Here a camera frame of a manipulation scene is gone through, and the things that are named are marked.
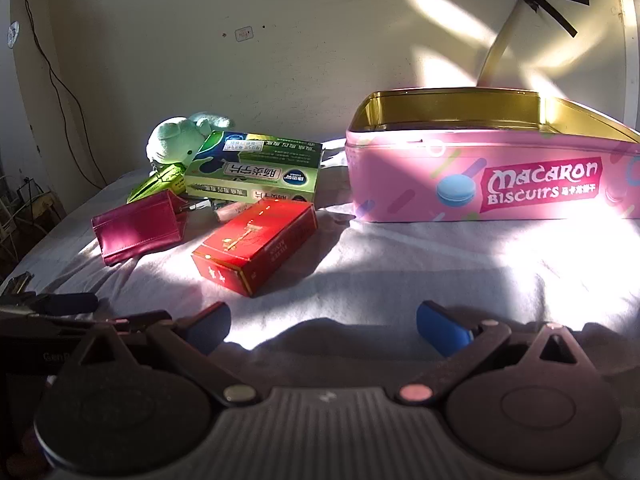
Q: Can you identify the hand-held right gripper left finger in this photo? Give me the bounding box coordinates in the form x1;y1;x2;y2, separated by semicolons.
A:
56;301;263;406

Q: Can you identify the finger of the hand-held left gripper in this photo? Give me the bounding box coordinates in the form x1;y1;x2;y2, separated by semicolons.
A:
27;292;99;317
94;310;174;333

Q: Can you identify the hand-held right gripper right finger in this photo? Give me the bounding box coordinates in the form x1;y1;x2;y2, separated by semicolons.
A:
397;300;594;406

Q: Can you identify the red cardboard box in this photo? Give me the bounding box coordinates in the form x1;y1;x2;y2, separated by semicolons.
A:
191;197;319;298

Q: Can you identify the magenta leather wallet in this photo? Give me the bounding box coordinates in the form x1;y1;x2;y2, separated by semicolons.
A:
91;189;190;267

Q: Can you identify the green foil packet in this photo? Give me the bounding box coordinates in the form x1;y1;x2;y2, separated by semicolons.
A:
126;162;187;204

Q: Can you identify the pink biscuit tin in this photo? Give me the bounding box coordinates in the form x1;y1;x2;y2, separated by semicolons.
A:
345;87;640;223

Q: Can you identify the green and white medicine box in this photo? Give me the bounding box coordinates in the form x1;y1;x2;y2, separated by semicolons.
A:
184;130;325;206

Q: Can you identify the green plush toy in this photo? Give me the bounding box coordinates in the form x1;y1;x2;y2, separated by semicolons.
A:
145;111;236;166

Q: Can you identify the white bed sheet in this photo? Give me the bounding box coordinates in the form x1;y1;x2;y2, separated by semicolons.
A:
0;155;640;376

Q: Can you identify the pink cosmetic tube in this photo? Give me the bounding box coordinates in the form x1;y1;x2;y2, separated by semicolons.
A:
214;201;254;223

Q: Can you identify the metal wire rack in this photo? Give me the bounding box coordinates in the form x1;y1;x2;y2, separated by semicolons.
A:
0;160;66;261

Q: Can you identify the black wall cable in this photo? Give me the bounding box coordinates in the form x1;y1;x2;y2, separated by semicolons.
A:
12;0;108;188

